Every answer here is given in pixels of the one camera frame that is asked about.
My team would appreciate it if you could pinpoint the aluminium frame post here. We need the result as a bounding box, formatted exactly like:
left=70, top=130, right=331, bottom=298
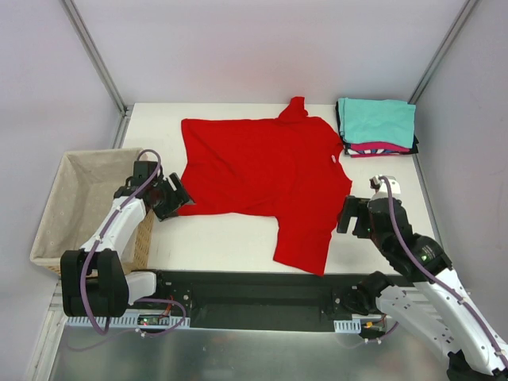
left=408, top=0, right=482, bottom=105
left=60, top=0, right=128, bottom=117

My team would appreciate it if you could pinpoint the black t shirt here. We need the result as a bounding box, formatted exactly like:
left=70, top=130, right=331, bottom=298
left=335, top=100, right=418, bottom=156

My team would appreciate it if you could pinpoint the left aluminium frame post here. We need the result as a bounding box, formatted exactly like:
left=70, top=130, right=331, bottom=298
left=60, top=0, right=128, bottom=117

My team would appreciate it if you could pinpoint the right aluminium frame post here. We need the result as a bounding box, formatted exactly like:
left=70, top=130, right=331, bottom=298
left=408, top=0, right=482, bottom=105

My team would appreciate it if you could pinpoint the pink t shirt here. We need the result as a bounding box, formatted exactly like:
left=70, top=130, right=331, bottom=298
left=344, top=142, right=410, bottom=157

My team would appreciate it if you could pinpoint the red t shirt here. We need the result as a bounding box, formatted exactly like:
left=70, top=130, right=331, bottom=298
left=179, top=97, right=352, bottom=276

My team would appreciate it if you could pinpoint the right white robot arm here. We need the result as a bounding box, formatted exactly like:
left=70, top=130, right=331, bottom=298
left=337, top=196, right=507, bottom=380

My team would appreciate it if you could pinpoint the wicker basket with cloth liner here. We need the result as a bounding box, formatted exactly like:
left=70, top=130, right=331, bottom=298
left=30, top=148, right=142, bottom=274

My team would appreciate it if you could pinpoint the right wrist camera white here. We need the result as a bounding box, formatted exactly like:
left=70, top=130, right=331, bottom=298
left=370, top=175, right=401, bottom=200

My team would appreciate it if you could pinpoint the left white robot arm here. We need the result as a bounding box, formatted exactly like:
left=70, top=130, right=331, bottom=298
left=60, top=160, right=191, bottom=318

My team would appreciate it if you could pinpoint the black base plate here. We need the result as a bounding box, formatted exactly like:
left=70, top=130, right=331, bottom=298
left=134, top=271, right=367, bottom=333

